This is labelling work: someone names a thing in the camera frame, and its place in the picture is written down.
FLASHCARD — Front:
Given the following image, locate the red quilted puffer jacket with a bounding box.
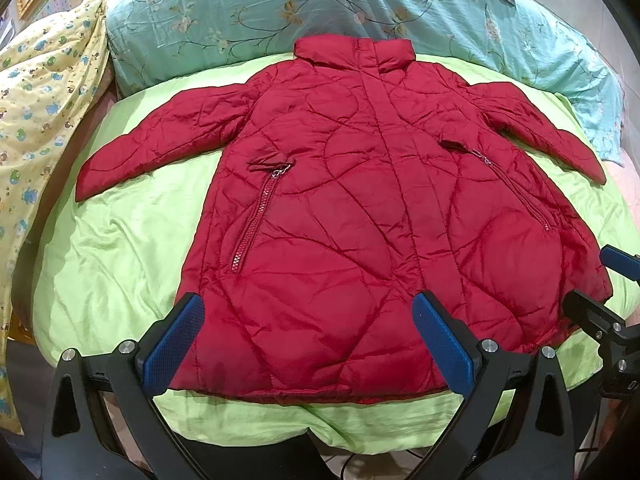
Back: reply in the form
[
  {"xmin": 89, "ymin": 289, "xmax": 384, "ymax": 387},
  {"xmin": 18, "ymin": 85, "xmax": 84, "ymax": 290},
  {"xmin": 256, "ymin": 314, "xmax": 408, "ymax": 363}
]
[{"xmin": 76, "ymin": 35, "xmax": 612, "ymax": 403}]

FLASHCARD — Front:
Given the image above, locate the yellow patterned blanket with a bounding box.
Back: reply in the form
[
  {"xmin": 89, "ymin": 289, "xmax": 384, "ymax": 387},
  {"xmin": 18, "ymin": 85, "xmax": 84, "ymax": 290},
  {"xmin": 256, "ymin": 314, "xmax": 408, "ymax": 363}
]
[{"xmin": 0, "ymin": 0, "xmax": 111, "ymax": 436}]

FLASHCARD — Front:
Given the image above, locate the teal floral quilt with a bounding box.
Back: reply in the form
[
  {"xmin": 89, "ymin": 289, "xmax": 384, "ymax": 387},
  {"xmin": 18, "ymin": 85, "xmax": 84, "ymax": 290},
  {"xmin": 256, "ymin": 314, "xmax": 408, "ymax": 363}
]
[{"xmin": 106, "ymin": 0, "xmax": 623, "ymax": 162}]

